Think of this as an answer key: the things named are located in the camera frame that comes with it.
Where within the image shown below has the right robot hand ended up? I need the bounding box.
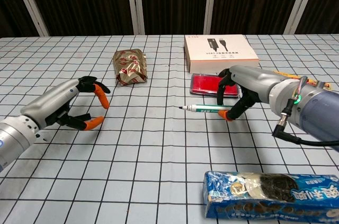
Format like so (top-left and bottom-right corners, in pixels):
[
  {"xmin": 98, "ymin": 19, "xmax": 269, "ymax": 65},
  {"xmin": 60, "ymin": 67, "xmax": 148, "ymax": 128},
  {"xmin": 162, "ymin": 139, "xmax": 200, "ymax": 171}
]
[{"xmin": 216, "ymin": 65, "xmax": 282, "ymax": 123}]

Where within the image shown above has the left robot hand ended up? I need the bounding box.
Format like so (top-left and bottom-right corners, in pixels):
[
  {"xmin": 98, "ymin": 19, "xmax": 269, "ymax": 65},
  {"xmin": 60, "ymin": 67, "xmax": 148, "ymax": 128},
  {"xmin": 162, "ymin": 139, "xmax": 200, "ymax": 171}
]
[{"xmin": 21, "ymin": 75, "xmax": 111, "ymax": 132}]

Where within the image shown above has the white green marker body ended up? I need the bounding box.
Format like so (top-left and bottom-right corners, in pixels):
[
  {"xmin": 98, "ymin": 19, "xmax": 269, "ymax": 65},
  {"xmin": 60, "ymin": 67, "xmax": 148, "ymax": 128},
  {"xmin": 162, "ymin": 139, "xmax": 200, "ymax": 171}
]
[{"xmin": 177, "ymin": 103, "xmax": 236, "ymax": 115}]

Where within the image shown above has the red ink pad case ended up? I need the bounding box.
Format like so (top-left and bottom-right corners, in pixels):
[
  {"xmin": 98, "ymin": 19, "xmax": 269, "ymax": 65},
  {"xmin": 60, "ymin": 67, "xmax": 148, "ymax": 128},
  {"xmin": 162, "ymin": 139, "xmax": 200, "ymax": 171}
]
[{"xmin": 190, "ymin": 73, "xmax": 240, "ymax": 100}]

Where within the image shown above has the yellow curry box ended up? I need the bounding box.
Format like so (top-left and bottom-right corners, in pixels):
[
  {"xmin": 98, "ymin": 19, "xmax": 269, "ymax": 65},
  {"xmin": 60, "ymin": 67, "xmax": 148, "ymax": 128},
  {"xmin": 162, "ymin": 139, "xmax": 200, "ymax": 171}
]
[{"xmin": 272, "ymin": 69, "xmax": 332, "ymax": 91}]

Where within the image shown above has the gold foil snack packet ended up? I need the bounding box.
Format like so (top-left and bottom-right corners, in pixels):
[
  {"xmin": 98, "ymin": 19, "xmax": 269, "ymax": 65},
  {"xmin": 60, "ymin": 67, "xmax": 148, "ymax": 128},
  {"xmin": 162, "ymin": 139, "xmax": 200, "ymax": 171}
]
[{"xmin": 112, "ymin": 48, "xmax": 148, "ymax": 87}]

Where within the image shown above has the checkered tablecloth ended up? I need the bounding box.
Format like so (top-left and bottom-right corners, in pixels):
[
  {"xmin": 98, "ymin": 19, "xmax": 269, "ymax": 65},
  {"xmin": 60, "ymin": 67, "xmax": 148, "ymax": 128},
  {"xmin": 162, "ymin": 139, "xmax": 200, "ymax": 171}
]
[{"xmin": 0, "ymin": 34, "xmax": 339, "ymax": 224}]

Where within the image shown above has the blue cookie package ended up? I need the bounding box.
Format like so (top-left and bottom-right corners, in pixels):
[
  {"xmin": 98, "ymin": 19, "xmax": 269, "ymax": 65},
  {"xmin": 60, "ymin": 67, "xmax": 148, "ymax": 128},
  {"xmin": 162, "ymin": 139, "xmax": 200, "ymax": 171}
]
[{"xmin": 202, "ymin": 170, "xmax": 339, "ymax": 219}]

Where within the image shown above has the white cable product box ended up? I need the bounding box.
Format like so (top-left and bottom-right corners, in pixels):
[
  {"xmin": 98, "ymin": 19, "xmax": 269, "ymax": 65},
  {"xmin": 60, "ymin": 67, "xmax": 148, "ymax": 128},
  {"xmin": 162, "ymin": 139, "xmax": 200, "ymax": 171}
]
[{"xmin": 184, "ymin": 34, "xmax": 259, "ymax": 74}]

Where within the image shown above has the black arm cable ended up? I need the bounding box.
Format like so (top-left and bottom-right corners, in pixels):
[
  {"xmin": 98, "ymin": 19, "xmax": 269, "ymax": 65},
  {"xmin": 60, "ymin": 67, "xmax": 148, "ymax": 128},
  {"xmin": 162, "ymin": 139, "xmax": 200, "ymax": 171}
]
[{"xmin": 272, "ymin": 101, "xmax": 339, "ymax": 147}]

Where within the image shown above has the white frame post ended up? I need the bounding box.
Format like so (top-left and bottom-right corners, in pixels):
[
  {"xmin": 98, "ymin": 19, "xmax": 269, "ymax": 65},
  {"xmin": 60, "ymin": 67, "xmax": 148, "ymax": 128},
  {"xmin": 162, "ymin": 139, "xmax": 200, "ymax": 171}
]
[
  {"xmin": 203, "ymin": 0, "xmax": 225, "ymax": 35},
  {"xmin": 9, "ymin": 0, "xmax": 50, "ymax": 37},
  {"xmin": 284, "ymin": 0, "xmax": 323, "ymax": 35},
  {"xmin": 124, "ymin": 0, "xmax": 146, "ymax": 35}
]

